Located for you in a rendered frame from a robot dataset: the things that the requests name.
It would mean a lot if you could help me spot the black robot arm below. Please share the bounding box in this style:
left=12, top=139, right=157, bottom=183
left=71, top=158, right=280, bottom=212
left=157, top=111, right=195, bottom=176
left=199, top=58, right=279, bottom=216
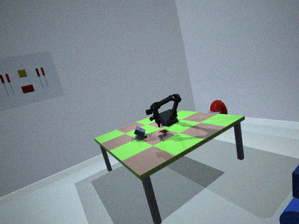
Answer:
left=146, top=94, right=181, bottom=121

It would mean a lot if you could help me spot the blue-grey flat panel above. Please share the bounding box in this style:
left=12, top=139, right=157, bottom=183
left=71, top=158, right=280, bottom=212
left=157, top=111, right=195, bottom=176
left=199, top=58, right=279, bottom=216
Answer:
left=134, top=126, right=145, bottom=139

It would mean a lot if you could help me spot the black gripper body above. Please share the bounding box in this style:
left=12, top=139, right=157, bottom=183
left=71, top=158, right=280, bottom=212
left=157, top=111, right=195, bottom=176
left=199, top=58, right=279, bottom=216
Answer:
left=154, top=112, right=161, bottom=123

